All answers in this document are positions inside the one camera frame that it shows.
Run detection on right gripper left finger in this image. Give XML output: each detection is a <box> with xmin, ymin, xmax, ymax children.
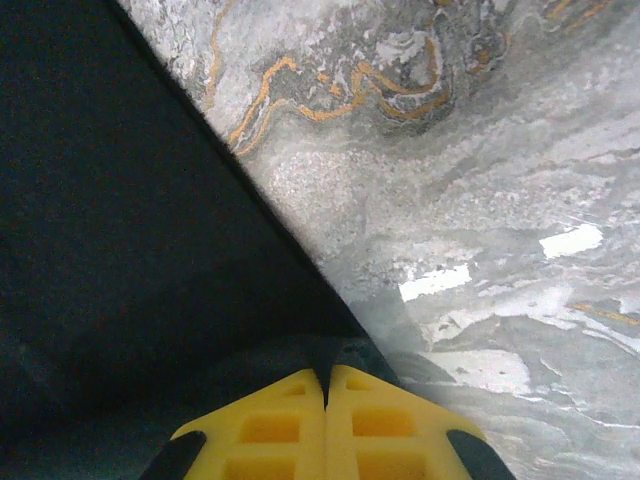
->
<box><xmin>139</xmin><ymin>368</ymin><xmax>327</xmax><ymax>480</ymax></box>

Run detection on black t-shirt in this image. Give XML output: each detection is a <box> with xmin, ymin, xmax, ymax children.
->
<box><xmin>0</xmin><ymin>0</ymin><xmax>402</xmax><ymax>480</ymax></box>

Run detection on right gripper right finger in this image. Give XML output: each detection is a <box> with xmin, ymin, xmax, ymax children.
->
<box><xmin>324</xmin><ymin>364</ymin><xmax>517</xmax><ymax>480</ymax></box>

